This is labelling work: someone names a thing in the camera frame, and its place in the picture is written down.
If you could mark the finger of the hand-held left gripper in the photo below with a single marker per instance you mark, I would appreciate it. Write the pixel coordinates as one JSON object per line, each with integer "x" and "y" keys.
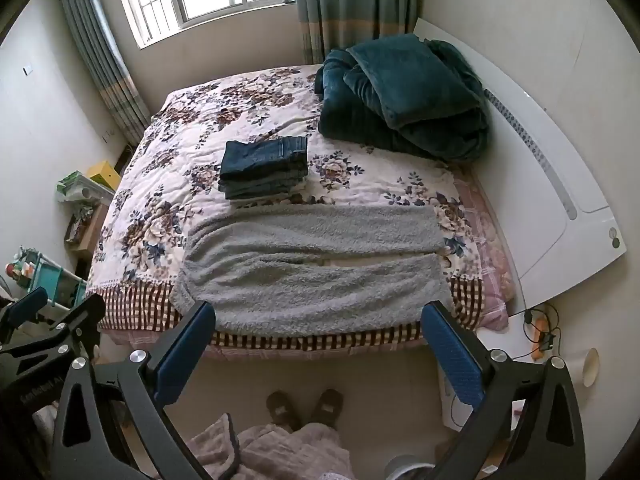
{"x": 25, "y": 309}
{"x": 82, "y": 320}

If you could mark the teal storage cart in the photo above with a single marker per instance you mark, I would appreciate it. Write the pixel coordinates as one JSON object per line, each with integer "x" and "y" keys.
{"x": 50, "y": 277}

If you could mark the dark folded clothes pile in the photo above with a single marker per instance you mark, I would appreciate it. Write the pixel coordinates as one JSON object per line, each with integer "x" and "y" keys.
{"x": 260, "y": 165}

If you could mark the person's pink fleece robe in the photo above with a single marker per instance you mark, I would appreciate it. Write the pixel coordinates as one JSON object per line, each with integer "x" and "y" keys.
{"x": 280, "y": 452}

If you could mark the striped teal curtain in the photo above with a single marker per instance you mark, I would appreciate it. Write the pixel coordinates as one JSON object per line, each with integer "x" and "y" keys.
{"x": 350, "y": 5}
{"x": 100, "y": 60}

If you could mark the white headboard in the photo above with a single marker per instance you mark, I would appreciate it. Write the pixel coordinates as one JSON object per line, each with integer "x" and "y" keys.
{"x": 540, "y": 180}

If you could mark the grey fluffy pants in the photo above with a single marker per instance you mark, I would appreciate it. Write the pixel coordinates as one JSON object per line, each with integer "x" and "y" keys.
{"x": 310, "y": 280}

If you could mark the orange power strip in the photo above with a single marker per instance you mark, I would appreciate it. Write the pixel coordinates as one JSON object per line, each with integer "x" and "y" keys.
{"x": 538, "y": 335}

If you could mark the teal plush blanket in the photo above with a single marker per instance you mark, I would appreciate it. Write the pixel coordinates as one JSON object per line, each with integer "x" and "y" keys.
{"x": 400, "y": 95}

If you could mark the yellow box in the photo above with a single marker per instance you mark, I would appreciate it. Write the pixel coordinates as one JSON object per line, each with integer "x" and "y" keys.
{"x": 102, "y": 174}

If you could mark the floral bed blanket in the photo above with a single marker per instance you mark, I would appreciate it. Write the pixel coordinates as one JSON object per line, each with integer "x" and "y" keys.
{"x": 175, "y": 160}

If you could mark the green-white box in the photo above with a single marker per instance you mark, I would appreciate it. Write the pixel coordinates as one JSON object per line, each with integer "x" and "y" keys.
{"x": 75, "y": 185}

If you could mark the pink checked bed sheet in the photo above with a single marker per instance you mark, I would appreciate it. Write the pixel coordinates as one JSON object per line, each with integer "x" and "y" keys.
{"x": 487, "y": 260}

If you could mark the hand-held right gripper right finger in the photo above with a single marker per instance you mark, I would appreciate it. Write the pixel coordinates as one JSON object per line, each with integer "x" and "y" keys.
{"x": 452, "y": 355}

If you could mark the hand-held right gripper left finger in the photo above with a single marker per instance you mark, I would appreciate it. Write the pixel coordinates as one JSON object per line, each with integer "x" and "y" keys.
{"x": 182, "y": 355}

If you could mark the white round container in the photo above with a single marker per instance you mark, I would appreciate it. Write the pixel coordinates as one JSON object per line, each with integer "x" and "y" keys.
{"x": 405, "y": 467}

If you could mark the wooden nightstand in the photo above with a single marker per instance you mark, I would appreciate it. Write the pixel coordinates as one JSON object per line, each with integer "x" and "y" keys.
{"x": 87, "y": 240}

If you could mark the white wall outlet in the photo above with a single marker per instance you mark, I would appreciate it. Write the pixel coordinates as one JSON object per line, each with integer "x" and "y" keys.
{"x": 109, "y": 135}

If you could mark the paper cup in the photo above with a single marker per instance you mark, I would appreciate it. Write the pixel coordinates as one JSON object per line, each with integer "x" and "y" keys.
{"x": 591, "y": 367}

